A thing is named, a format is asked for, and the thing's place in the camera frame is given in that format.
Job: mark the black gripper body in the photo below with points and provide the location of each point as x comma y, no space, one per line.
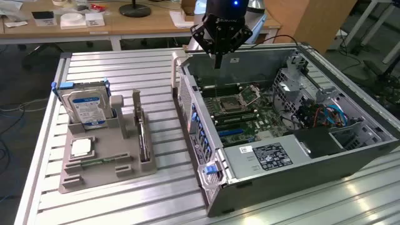
227,11

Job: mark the graphics card with metal bracket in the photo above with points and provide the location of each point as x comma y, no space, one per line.
143,140

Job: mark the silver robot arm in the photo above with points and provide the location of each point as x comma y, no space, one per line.
259,25

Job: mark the white paper stack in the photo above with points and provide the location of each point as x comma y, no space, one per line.
181,20

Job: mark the brown cardboard box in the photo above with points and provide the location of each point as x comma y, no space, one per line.
187,7

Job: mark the light wooden desk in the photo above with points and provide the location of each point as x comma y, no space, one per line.
140,23

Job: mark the wooden cabinet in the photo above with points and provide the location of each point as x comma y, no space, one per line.
312,23

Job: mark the black round lamp base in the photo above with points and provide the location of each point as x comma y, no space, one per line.
133,11

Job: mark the metal socket cover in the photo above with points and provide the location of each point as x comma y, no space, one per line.
249,92

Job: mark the metal drive cage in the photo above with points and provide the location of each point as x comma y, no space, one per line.
287,93

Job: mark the CPU socket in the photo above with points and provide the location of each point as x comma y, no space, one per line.
232,104

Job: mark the small white box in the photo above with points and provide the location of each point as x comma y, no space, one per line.
95,20

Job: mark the blue slot retention clip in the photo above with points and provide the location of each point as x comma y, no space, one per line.
200,132
195,116
203,140

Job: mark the red packet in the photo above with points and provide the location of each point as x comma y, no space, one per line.
97,7

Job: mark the green RAM stick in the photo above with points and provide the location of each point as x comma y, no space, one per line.
233,117
100,161

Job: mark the green motherboard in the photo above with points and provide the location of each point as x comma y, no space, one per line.
263,122

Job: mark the white box with round insert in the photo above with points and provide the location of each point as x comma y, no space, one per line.
73,22

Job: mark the blue expansion slot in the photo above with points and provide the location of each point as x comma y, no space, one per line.
231,132

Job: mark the tape roll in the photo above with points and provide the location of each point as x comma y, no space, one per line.
59,2

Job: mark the hard disk with blue carrier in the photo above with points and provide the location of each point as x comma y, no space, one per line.
87,107

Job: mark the white box with black top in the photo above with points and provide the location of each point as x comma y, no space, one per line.
45,21

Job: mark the black chair base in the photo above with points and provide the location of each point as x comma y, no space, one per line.
40,52

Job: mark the grey power supply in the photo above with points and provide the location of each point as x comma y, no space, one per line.
243,164

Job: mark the metal disk bay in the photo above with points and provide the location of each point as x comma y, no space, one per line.
352,140

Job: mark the blue release latch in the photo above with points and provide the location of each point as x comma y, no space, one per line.
209,170

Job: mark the white paper label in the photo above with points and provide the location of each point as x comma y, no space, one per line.
15,24

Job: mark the silver CPU chip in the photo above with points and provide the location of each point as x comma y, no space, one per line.
81,147

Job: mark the clear plastic bag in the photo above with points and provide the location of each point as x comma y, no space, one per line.
9,10

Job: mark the grey parts rack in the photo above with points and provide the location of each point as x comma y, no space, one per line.
105,168

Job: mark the grey open PC case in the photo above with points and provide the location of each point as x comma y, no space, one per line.
281,192

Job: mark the white table frame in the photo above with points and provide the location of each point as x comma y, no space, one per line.
372,9

